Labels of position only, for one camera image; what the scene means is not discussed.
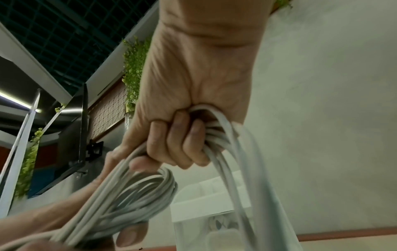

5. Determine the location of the hanging green plant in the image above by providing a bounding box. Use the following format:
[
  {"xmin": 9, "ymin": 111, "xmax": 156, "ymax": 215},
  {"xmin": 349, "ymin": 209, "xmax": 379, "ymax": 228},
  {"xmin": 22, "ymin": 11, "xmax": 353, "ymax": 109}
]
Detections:
[{"xmin": 122, "ymin": 36, "xmax": 153, "ymax": 114}]

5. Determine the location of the black flat monitor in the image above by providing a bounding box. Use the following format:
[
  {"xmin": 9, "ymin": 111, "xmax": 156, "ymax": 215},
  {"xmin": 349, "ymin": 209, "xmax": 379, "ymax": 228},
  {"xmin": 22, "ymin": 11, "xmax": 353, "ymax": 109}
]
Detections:
[{"xmin": 27, "ymin": 83, "xmax": 90, "ymax": 198}]

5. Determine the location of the green climbing plant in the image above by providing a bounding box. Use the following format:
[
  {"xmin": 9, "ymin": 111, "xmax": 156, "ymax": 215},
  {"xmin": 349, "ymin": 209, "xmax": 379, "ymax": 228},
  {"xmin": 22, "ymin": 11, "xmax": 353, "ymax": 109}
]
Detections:
[{"xmin": 13, "ymin": 127, "xmax": 44, "ymax": 200}]

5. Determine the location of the person's left hand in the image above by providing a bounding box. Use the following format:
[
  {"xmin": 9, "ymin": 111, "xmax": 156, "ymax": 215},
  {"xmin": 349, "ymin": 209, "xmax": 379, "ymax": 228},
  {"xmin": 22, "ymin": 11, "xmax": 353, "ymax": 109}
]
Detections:
[{"xmin": 19, "ymin": 147, "xmax": 150, "ymax": 251}]

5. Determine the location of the white ceiling light strip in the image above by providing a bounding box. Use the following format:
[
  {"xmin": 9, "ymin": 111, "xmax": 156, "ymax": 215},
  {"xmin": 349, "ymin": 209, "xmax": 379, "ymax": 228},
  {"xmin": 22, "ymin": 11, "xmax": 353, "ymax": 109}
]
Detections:
[{"xmin": 0, "ymin": 93, "xmax": 41, "ymax": 114}]

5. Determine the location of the green plant in wooden planter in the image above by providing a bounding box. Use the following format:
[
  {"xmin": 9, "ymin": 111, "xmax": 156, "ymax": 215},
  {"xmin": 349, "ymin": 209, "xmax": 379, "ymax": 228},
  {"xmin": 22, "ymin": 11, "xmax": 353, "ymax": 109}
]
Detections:
[{"xmin": 269, "ymin": 0, "xmax": 294, "ymax": 15}]

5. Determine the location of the white metal frame post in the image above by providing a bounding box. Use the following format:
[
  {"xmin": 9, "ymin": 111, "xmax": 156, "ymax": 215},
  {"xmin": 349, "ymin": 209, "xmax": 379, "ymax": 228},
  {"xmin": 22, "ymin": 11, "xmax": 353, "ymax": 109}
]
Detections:
[{"xmin": 0, "ymin": 88, "xmax": 42, "ymax": 219}]

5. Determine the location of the white cable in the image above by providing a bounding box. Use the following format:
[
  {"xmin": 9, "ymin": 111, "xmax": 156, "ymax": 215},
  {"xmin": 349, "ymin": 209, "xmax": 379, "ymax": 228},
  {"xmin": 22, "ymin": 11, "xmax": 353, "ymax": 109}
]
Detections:
[{"xmin": 0, "ymin": 104, "xmax": 302, "ymax": 251}]

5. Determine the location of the brown wire mesh panel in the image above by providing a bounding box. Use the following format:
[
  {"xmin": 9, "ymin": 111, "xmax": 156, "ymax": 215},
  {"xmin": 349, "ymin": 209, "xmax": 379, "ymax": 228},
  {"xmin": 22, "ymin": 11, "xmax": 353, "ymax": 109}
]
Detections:
[{"xmin": 88, "ymin": 78, "xmax": 128, "ymax": 143}]

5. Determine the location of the black monitor mount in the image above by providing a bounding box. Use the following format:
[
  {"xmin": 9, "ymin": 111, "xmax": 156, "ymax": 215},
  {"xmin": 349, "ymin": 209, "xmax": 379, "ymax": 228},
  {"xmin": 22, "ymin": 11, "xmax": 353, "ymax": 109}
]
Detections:
[{"xmin": 86, "ymin": 139, "xmax": 105, "ymax": 161}]

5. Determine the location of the person's right hand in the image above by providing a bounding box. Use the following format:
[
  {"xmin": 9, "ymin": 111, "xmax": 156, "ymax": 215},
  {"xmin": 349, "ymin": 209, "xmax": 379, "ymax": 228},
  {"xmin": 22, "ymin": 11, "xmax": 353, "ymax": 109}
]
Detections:
[{"xmin": 113, "ymin": 27, "xmax": 268, "ymax": 172}]

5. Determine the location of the person's right forearm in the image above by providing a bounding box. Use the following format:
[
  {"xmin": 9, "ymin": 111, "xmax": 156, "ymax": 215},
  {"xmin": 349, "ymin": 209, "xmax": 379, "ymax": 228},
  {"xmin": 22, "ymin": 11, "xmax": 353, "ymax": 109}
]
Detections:
[{"xmin": 154, "ymin": 0, "xmax": 274, "ymax": 47}]

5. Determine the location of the white storage box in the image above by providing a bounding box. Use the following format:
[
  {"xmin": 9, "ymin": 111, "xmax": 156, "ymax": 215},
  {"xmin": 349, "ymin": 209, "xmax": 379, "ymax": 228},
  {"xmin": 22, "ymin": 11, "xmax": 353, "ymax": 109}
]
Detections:
[{"xmin": 170, "ymin": 170, "xmax": 258, "ymax": 251}]

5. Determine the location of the person's left forearm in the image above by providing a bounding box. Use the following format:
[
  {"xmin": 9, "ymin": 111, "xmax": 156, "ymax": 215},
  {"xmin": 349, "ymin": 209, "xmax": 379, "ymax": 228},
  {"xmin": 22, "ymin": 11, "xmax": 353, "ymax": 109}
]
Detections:
[{"xmin": 0, "ymin": 189, "xmax": 78, "ymax": 246}]

